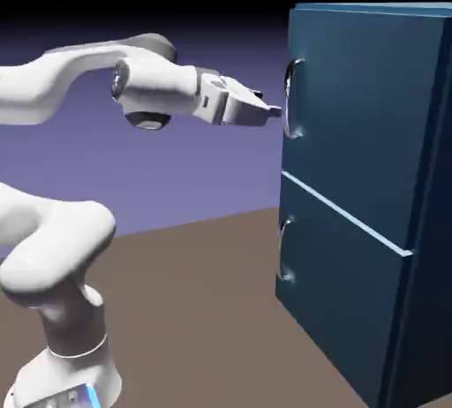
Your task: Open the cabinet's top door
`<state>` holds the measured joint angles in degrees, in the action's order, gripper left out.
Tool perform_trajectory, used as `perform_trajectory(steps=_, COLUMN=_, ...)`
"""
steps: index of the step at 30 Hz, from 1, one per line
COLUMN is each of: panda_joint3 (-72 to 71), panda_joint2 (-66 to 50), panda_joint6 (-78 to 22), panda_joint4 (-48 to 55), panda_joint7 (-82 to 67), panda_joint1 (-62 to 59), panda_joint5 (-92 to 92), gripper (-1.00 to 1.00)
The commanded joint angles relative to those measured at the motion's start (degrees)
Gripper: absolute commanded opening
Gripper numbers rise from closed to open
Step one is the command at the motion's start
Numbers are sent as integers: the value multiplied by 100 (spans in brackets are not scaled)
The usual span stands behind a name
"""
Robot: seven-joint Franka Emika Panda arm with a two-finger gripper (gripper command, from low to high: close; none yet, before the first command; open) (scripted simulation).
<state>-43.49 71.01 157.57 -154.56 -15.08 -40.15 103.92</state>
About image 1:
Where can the short blue cabinet door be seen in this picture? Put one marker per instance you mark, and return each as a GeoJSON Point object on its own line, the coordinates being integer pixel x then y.
{"type": "Point", "coordinates": [339, 281]}

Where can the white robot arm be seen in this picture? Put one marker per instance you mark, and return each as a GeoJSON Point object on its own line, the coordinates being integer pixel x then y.
{"type": "Point", "coordinates": [63, 238]}

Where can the tall blue cabinet door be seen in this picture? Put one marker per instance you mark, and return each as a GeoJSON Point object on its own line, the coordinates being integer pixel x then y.
{"type": "Point", "coordinates": [356, 125]}

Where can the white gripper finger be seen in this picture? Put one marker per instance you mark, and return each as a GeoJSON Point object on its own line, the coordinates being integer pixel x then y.
{"type": "Point", "coordinates": [274, 111]}
{"type": "Point", "coordinates": [257, 93]}

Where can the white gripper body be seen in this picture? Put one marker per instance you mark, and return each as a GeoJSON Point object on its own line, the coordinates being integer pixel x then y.
{"type": "Point", "coordinates": [243, 104]}

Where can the blue painted cabinet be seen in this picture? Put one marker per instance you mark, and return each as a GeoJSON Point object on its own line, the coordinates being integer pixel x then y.
{"type": "Point", "coordinates": [367, 203]}

